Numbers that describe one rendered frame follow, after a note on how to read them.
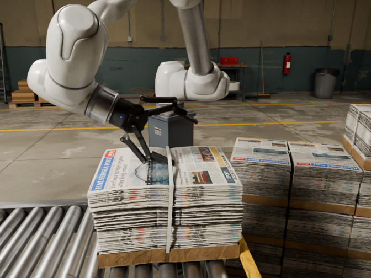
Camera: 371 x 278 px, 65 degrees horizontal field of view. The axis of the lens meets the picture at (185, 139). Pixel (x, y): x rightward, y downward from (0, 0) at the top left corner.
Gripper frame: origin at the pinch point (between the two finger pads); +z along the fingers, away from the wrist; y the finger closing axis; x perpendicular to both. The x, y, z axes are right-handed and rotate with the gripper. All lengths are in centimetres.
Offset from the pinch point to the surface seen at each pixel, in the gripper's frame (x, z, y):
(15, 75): -704, -296, 208
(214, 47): -697, 118, -85
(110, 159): -5.1, -15.2, 15.6
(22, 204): -22, -36, 53
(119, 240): 13.0, -5.1, 27.1
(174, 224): 13.3, 5.4, 16.9
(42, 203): -22, -30, 50
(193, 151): -9.7, 7.1, 3.9
